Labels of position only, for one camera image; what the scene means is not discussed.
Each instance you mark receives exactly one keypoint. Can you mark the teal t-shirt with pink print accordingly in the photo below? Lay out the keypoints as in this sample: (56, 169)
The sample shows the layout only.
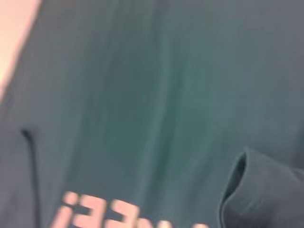
(152, 95)

